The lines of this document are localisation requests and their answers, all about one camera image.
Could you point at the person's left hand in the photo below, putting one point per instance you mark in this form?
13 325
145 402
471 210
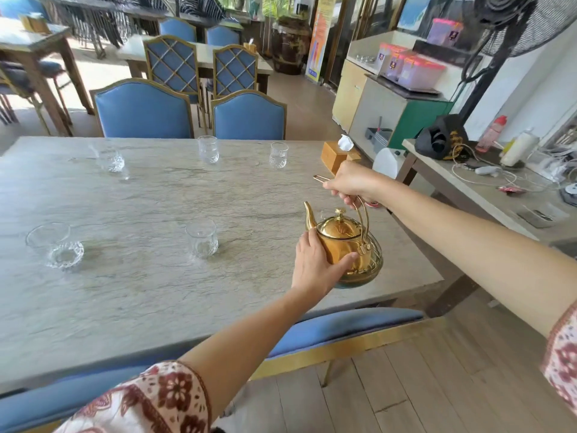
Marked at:
311 266

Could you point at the person's right hand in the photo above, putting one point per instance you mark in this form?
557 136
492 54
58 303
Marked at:
358 182

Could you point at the person's right thumb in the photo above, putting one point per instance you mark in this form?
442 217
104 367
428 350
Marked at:
333 183

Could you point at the person's left thumb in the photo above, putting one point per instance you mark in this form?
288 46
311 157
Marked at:
343 264

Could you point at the gold metal teapot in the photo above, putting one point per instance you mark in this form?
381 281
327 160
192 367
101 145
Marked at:
349 247

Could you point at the person's left forearm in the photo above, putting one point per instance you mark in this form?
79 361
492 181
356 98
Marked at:
252 338

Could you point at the person's right forearm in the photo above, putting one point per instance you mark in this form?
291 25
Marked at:
473 247

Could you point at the white tissue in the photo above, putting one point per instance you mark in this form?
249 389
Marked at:
345 142

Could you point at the white round appliance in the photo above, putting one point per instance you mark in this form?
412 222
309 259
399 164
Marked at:
388 163

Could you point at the clear drinking glass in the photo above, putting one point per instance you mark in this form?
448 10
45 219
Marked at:
278 155
110 160
208 149
202 238
56 247

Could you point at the blue padded chair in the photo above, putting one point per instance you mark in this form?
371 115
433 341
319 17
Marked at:
249 117
142 111
342 331
49 396
222 35
178 29

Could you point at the grey plastic bin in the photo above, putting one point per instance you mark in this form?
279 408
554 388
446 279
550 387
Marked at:
381 136

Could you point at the green and white cabinet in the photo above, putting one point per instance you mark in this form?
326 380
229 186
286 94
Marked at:
396 119

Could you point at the cream cabinet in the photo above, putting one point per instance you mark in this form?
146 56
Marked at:
349 92

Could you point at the black bag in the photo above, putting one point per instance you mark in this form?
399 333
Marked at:
439 137

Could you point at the pink-lid plastic container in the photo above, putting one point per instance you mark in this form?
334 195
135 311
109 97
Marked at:
420 72
390 58
444 31

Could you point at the large brown ceramic jar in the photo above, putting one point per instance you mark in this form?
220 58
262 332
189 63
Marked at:
290 45

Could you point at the colourful standing banner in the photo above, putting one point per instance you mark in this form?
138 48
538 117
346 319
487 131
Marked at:
320 38

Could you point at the blue lattice-back chair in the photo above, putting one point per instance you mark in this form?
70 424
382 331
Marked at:
173 67
234 71

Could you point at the stone-top side table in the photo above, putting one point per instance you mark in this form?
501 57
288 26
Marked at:
489 200

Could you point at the small wooden tissue box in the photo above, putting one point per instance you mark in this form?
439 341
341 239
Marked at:
250 46

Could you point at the pink water bottle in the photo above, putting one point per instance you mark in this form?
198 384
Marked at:
491 132

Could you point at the red packet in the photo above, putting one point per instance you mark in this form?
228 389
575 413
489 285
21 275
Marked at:
511 190

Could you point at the stone-top dining table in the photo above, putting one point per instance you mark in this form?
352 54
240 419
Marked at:
203 56

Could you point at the white plastic bottle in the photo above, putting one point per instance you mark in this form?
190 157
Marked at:
519 148

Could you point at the clear plastic box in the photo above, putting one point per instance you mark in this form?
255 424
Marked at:
543 214

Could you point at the black standing fan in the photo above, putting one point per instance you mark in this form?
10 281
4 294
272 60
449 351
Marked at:
505 35

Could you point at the floral left sleeve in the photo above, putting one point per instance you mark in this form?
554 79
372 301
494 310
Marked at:
153 401

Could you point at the floral sleeve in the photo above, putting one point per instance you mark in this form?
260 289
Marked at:
153 401
563 360

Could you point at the floral right sleeve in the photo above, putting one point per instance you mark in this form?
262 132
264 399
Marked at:
563 360

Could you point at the wooden dining table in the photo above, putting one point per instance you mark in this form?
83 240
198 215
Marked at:
34 49

